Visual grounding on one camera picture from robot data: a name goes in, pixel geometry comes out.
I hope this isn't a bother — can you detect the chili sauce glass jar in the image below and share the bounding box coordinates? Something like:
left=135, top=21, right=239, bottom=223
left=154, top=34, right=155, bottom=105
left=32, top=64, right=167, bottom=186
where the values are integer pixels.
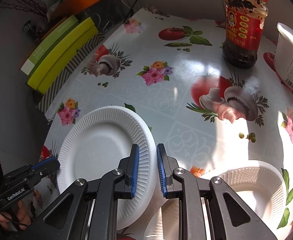
left=222, top=0, right=268, bottom=69

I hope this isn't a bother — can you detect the white foam plate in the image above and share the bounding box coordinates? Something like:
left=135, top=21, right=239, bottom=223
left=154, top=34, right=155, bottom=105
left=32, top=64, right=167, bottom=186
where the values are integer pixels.
left=57, top=106, right=157, bottom=229
left=144, top=160, right=286, bottom=239

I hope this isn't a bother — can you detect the white plastic tub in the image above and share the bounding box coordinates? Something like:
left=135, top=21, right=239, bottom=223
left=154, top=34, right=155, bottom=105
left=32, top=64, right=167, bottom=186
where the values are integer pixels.
left=274, top=23, right=293, bottom=91

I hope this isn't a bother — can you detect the black power cable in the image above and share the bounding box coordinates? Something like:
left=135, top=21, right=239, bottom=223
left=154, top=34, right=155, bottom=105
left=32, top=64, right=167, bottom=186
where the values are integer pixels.
left=115, top=0, right=151, bottom=23

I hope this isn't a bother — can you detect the green white box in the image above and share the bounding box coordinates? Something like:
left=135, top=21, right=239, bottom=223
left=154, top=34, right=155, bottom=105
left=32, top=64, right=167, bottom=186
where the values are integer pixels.
left=20, top=15, right=80, bottom=77

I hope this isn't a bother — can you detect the left hand holding gripper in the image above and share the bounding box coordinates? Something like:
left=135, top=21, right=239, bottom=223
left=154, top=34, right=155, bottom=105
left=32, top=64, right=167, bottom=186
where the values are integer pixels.
left=0, top=199, right=33, bottom=231

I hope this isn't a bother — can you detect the floral vinyl tablecloth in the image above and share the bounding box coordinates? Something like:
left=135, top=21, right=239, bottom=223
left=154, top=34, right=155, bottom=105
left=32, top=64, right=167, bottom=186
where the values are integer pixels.
left=33, top=9, right=293, bottom=237

